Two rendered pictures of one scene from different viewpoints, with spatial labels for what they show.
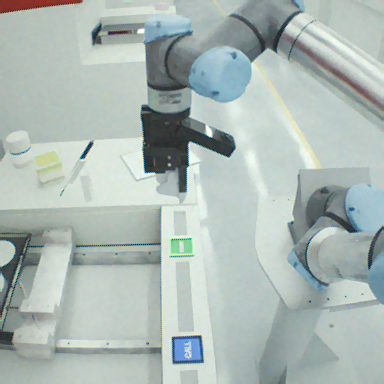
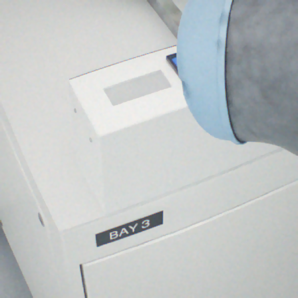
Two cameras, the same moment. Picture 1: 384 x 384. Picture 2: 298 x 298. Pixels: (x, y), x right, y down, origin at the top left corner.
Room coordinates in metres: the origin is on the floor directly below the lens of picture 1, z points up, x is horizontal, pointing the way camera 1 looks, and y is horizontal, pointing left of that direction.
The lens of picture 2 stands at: (0.04, -0.61, 1.63)
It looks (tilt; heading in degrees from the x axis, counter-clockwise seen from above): 50 degrees down; 69
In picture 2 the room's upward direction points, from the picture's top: straight up
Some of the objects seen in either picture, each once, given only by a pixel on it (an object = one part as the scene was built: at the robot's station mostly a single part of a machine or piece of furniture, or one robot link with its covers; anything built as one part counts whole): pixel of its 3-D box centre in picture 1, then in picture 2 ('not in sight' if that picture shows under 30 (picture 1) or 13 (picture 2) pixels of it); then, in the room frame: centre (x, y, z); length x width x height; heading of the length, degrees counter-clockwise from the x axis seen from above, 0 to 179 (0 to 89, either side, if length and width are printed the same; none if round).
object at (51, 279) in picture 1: (49, 290); not in sight; (0.53, 0.35, 0.87); 0.36 x 0.08 x 0.03; 3
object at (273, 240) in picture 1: (324, 256); not in sight; (0.75, -0.40, 0.75); 0.45 x 0.44 x 0.13; 94
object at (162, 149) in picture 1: (166, 136); not in sight; (0.59, 0.05, 1.25); 0.09 x 0.08 x 0.12; 93
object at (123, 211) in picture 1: (91, 188); not in sight; (0.91, 0.31, 0.89); 0.62 x 0.35 x 0.14; 93
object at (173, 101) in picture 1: (169, 95); not in sight; (0.59, 0.04, 1.33); 0.08 x 0.08 x 0.05
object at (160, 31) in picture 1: (169, 51); not in sight; (0.59, 0.04, 1.41); 0.09 x 0.08 x 0.11; 36
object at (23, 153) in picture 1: (20, 149); not in sight; (0.95, 0.53, 1.01); 0.07 x 0.07 x 0.10
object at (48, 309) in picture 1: (39, 309); not in sight; (0.46, 0.34, 0.89); 0.08 x 0.03 x 0.03; 93
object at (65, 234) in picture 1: (58, 234); not in sight; (0.70, 0.36, 0.89); 0.08 x 0.03 x 0.03; 93
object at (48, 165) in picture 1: (49, 168); not in sight; (0.86, 0.41, 1.00); 0.07 x 0.07 x 0.07; 30
